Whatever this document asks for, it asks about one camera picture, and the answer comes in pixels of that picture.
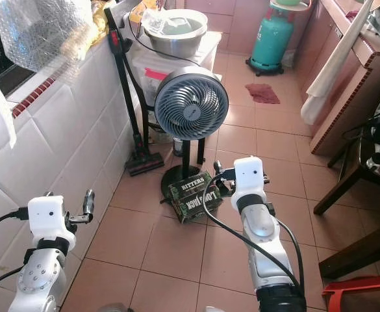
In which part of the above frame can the grey standing fan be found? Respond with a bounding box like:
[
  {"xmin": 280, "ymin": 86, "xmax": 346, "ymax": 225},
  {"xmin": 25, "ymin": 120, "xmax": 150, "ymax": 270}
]
[{"xmin": 153, "ymin": 66, "xmax": 230, "ymax": 197}]

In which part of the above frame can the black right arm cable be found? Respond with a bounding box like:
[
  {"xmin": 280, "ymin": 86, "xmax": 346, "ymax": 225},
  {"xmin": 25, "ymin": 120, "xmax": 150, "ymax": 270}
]
[{"xmin": 201, "ymin": 170, "xmax": 305, "ymax": 294}]

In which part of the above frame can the dark wooden bench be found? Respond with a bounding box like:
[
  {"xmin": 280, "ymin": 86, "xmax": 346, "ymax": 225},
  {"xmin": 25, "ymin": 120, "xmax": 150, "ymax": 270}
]
[{"xmin": 318, "ymin": 221, "xmax": 380, "ymax": 281}]

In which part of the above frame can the black red stick vacuum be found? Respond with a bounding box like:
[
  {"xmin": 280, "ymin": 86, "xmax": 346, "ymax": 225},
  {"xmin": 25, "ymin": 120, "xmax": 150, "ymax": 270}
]
[{"xmin": 103, "ymin": 7, "xmax": 165, "ymax": 177}]

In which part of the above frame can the dark red floor rag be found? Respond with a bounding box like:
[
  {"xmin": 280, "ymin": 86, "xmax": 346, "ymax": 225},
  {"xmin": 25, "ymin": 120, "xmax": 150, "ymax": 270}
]
[{"xmin": 245, "ymin": 83, "xmax": 282, "ymax": 105}]

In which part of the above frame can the clear plastic container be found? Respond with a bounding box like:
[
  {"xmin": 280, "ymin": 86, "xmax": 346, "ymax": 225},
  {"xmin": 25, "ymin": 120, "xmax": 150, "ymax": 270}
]
[{"xmin": 143, "ymin": 8, "xmax": 194, "ymax": 37}]

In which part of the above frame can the clear bubble wrap sheet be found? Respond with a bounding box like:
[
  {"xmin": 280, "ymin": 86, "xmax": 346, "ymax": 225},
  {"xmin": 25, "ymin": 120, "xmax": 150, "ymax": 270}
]
[{"xmin": 0, "ymin": 0, "xmax": 107, "ymax": 73}]

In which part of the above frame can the teal gas cylinder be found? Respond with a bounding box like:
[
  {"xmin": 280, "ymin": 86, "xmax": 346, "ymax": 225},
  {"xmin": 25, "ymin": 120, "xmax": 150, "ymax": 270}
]
[{"xmin": 246, "ymin": 7, "xmax": 296, "ymax": 77}]

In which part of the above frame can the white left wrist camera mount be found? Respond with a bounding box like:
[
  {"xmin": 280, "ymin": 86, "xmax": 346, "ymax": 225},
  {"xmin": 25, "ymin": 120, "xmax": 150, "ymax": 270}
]
[{"xmin": 28, "ymin": 196, "xmax": 77, "ymax": 250}]

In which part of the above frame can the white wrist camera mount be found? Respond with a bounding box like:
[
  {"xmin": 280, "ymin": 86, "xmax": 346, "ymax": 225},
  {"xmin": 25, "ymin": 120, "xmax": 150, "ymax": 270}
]
[
  {"xmin": 28, "ymin": 196, "xmax": 77, "ymax": 250},
  {"xmin": 229, "ymin": 155, "xmax": 266, "ymax": 213}
]

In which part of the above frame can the steel basin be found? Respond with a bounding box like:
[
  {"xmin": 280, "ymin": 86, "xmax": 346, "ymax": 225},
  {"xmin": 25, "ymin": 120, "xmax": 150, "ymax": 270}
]
[{"xmin": 140, "ymin": 9, "xmax": 210, "ymax": 59}]

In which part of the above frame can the green Bitters Long Jack box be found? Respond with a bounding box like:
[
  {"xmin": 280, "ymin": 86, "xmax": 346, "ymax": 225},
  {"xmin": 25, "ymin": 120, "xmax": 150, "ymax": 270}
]
[{"xmin": 166, "ymin": 172, "xmax": 223, "ymax": 224}]

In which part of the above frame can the red plastic stool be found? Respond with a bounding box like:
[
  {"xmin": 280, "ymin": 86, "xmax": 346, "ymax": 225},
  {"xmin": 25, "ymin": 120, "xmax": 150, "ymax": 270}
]
[{"xmin": 322, "ymin": 274, "xmax": 380, "ymax": 312}]

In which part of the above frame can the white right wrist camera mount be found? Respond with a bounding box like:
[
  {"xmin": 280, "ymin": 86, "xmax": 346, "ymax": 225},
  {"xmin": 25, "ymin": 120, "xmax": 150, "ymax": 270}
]
[{"xmin": 229, "ymin": 155, "xmax": 266, "ymax": 213}]

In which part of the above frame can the dark wooden chair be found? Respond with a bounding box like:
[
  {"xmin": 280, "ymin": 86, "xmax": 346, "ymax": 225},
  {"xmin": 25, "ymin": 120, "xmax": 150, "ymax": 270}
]
[{"xmin": 312, "ymin": 123, "xmax": 380, "ymax": 216}]

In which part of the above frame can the white hanging towel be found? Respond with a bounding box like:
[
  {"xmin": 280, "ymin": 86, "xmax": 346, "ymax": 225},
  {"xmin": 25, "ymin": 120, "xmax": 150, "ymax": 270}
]
[{"xmin": 300, "ymin": 0, "xmax": 377, "ymax": 127}]

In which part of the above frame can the white plastic storage box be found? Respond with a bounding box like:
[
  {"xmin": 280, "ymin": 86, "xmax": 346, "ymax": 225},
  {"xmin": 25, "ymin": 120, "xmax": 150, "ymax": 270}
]
[{"xmin": 130, "ymin": 30, "xmax": 223, "ymax": 134}]

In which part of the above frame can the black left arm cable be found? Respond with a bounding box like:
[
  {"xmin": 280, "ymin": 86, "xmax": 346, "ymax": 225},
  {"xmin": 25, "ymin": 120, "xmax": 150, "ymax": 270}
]
[{"xmin": 0, "ymin": 207, "xmax": 30, "ymax": 312}]

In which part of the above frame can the yellow plastic bag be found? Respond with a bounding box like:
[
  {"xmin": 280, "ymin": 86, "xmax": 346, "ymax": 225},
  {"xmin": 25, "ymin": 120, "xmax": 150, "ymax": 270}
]
[{"xmin": 90, "ymin": 0, "xmax": 118, "ymax": 49}]

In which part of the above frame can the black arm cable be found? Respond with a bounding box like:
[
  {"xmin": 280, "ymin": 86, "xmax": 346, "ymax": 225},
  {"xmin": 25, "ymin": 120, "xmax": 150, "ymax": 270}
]
[
  {"xmin": 0, "ymin": 207, "xmax": 30, "ymax": 312},
  {"xmin": 201, "ymin": 170, "xmax": 305, "ymax": 294}
]

